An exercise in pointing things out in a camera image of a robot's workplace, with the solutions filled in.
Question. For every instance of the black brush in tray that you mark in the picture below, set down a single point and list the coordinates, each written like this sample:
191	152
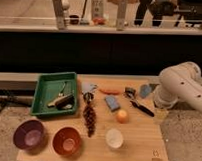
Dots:
66	101

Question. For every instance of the grey post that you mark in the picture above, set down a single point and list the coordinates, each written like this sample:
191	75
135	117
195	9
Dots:
121	14
59	7

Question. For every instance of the grey post left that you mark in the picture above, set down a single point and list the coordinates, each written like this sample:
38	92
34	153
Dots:
59	7

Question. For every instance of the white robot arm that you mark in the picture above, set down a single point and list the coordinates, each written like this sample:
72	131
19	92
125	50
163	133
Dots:
180	82

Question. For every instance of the dark red background cup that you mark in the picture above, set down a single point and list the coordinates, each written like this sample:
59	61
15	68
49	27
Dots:
74	19

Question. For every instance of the black handled peeler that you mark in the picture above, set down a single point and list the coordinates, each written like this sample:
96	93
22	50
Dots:
130	93

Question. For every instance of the brown pine cone brush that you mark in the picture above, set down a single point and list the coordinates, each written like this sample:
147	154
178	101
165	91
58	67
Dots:
89	113

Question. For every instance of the blue grey cup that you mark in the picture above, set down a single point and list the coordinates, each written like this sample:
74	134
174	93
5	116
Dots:
145	90

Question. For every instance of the green plastic tray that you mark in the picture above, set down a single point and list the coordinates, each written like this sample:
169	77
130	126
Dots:
48	88

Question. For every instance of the black cable clutter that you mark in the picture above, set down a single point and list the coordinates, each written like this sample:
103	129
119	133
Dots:
9	99

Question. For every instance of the wooden board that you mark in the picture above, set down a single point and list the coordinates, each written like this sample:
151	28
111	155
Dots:
142	136

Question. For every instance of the orange carrot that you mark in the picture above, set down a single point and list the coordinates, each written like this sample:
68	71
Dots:
109	91

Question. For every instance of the purple bowl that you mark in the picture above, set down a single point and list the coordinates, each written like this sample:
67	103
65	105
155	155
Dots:
29	135

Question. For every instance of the orange bowl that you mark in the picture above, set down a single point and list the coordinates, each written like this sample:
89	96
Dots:
66	141

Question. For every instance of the orange ball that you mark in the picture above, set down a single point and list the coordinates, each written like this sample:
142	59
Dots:
122	116

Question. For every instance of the grey post right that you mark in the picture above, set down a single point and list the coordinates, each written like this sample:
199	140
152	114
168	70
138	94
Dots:
121	14

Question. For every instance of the small white cup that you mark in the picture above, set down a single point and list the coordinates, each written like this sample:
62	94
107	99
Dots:
114	138

